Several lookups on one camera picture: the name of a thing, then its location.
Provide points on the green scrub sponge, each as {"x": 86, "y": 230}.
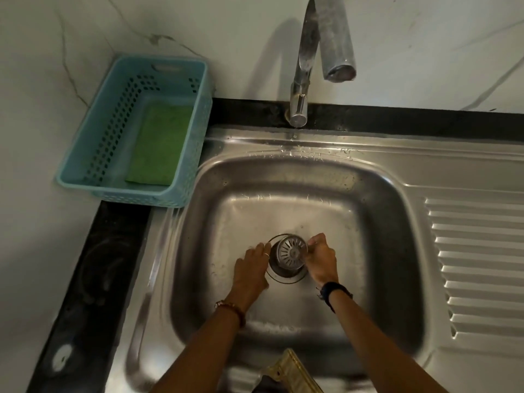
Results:
{"x": 161, "y": 145}

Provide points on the stainless steel sink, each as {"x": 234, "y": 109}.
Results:
{"x": 368, "y": 225}

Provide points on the person's right forearm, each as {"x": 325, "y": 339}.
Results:
{"x": 380, "y": 343}

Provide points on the gold striped cloth edge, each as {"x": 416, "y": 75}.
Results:
{"x": 291, "y": 370}

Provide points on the person's left forearm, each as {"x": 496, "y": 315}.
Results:
{"x": 200, "y": 351}

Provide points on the person's left fingers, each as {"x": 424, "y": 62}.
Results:
{"x": 258, "y": 252}

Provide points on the blue perforated plastic basket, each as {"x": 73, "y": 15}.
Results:
{"x": 110, "y": 130}

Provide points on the person's right hand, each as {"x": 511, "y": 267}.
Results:
{"x": 323, "y": 263}

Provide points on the chrome sink faucet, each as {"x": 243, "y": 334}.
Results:
{"x": 305, "y": 65}

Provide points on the person's left hand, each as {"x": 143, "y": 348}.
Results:
{"x": 249, "y": 274}

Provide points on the person's right fingers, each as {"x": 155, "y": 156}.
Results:
{"x": 318, "y": 243}

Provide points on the dark wristband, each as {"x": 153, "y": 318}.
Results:
{"x": 333, "y": 292}

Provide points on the steel sink strainer basket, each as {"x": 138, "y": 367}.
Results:
{"x": 290, "y": 252}

